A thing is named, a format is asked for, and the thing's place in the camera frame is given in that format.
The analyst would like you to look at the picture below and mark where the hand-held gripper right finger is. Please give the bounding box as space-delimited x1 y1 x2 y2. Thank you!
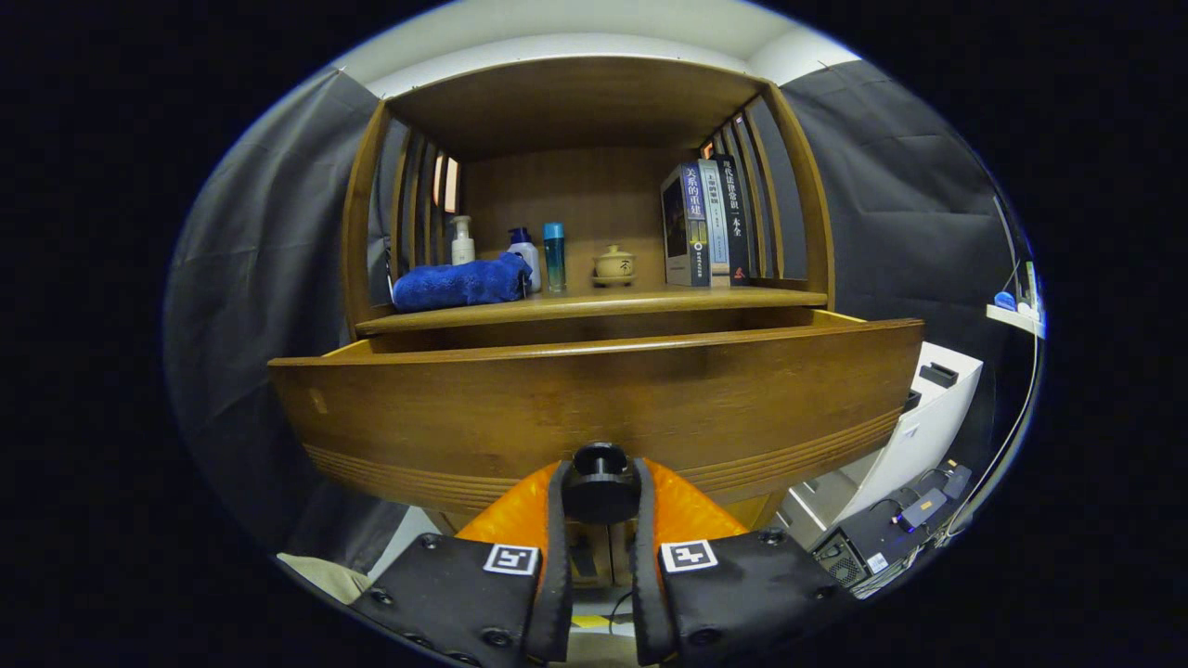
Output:
628 457 853 667

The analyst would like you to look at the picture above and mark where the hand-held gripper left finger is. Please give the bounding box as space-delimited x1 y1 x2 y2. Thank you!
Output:
353 459 575 668

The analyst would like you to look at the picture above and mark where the black drawer knob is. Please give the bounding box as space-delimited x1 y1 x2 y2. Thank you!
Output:
562 443 641 525

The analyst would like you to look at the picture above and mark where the wooden drawer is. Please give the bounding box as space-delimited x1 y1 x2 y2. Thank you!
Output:
267 309 926 516

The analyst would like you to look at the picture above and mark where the wooden countertop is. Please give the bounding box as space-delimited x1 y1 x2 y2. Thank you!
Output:
355 283 829 337

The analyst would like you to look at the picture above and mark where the white drawer unit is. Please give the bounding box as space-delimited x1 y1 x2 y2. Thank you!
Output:
775 341 985 548

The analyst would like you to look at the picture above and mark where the beige cloth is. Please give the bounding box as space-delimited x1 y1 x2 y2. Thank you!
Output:
277 553 372 606

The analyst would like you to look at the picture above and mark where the black electronic box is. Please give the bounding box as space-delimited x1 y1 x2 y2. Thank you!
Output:
812 461 974 590

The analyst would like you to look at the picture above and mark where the blue towel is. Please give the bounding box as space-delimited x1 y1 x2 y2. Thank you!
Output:
392 252 534 313

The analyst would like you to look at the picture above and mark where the lidded ceramic tea cup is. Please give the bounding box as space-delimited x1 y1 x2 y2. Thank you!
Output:
592 244 638 289

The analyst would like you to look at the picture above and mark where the teal clear bottle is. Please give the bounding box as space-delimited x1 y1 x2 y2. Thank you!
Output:
543 222 568 295

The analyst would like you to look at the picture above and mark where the white lotion bottle blue cap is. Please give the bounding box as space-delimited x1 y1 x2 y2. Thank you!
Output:
507 227 542 294

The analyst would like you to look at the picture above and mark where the pale spine book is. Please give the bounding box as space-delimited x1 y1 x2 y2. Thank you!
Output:
698 158 732 288

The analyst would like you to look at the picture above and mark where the blue spine book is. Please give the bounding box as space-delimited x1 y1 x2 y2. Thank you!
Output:
660 161 712 288

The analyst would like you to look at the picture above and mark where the black spine book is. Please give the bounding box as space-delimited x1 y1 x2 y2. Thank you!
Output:
713 153 753 285

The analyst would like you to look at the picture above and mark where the white side table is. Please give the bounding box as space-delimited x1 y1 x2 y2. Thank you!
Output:
986 260 1045 340

